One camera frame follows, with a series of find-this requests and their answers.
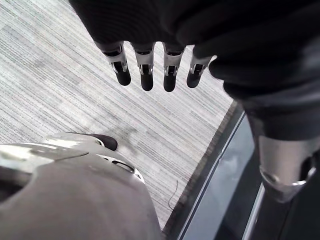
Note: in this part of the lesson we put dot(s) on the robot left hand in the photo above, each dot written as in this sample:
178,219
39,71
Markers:
225,30

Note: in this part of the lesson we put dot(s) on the dark robot left foot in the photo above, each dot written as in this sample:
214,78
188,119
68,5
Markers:
106,141

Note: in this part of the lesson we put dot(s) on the thin dark thread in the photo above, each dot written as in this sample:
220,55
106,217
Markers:
173,193

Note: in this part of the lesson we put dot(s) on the silver robot left leg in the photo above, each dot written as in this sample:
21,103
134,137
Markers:
75,190

